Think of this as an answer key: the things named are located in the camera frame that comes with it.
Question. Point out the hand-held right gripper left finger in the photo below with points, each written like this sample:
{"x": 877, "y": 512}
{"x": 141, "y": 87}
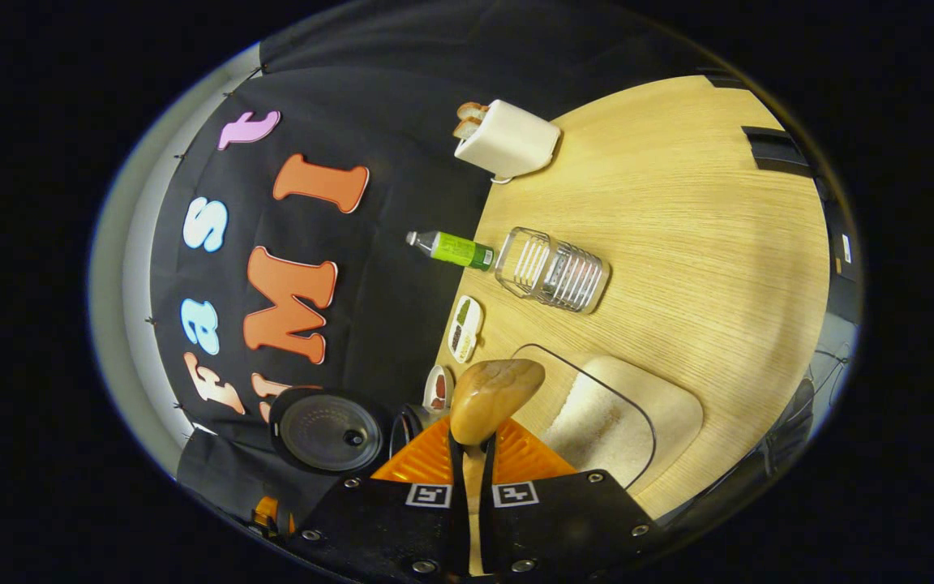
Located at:
{"x": 458, "y": 519}

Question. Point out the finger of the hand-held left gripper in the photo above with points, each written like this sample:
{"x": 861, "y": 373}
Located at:
{"x": 268, "y": 513}

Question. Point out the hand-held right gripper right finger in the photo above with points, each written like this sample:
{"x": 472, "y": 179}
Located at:
{"x": 488, "y": 519}

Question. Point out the dark rice cooker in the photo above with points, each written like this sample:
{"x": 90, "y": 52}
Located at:
{"x": 329, "y": 431}

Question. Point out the wooden spoon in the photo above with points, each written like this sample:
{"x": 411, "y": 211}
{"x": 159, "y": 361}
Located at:
{"x": 491, "y": 397}

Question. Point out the clear tray of rice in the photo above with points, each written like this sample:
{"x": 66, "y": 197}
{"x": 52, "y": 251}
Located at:
{"x": 613, "y": 422}

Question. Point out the clear chopstick holder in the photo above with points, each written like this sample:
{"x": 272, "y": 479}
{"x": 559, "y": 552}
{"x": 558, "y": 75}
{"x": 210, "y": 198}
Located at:
{"x": 552, "y": 272}

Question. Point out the round plate with red food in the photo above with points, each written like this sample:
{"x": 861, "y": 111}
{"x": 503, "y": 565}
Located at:
{"x": 438, "y": 389}

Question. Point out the white divided dish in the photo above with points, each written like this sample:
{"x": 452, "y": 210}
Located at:
{"x": 465, "y": 328}

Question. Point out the green label bottle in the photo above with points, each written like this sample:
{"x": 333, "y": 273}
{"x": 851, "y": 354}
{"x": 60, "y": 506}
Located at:
{"x": 455, "y": 249}

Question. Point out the white toaster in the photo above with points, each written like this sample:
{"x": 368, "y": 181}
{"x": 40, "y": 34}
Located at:
{"x": 511, "y": 142}

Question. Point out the toasted bread slice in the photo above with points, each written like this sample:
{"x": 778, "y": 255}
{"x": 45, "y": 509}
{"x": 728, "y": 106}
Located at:
{"x": 473, "y": 110}
{"x": 467, "y": 128}

